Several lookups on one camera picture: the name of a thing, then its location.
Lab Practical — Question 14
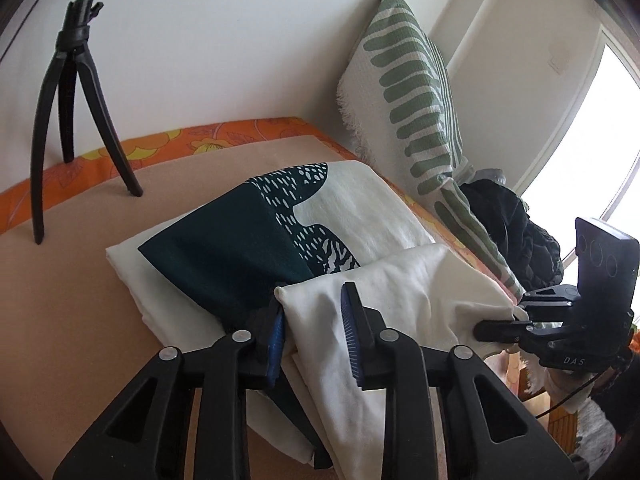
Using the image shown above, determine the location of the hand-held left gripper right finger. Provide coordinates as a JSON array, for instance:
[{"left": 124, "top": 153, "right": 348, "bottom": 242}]
[{"left": 340, "top": 281, "right": 583, "bottom": 480}]

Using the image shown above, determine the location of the person's right hand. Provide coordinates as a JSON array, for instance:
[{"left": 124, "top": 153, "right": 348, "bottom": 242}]
[{"left": 544, "top": 366, "right": 622, "bottom": 467}]

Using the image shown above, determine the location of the black tripod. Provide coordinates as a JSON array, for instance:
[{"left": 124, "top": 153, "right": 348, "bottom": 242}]
[{"left": 30, "top": 0, "right": 145, "bottom": 246}]

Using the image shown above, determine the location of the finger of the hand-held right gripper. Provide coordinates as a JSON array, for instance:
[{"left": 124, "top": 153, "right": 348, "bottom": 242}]
[
  {"left": 472, "top": 318, "right": 568, "bottom": 357},
  {"left": 517, "top": 284, "right": 584, "bottom": 312}
]

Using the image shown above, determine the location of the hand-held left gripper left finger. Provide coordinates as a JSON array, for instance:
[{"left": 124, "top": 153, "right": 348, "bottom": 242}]
[{"left": 52, "top": 299, "right": 287, "bottom": 480}]

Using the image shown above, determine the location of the white folded cloth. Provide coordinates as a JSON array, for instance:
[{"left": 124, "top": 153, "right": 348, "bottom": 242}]
[{"left": 105, "top": 237, "right": 321, "bottom": 467}]

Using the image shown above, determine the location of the bright window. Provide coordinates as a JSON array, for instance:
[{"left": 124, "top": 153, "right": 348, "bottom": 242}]
[{"left": 520, "top": 30, "right": 640, "bottom": 273}]

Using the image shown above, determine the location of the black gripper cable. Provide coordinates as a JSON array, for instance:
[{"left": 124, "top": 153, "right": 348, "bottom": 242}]
[{"left": 532, "top": 360, "right": 632, "bottom": 419}]

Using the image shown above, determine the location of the orange floral tablecloth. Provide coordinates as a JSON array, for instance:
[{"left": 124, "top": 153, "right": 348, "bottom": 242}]
[{"left": 0, "top": 116, "right": 532, "bottom": 401}]

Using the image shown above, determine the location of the dark cloth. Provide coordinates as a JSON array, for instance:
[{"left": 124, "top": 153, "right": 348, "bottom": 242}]
[{"left": 457, "top": 180, "right": 565, "bottom": 294}]

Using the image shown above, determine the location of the white tank top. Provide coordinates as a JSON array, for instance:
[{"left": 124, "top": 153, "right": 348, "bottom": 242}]
[{"left": 274, "top": 243, "right": 532, "bottom": 480}]

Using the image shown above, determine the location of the green leaf print cushion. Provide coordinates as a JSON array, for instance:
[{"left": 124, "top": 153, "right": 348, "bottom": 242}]
[{"left": 335, "top": 0, "right": 527, "bottom": 302}]

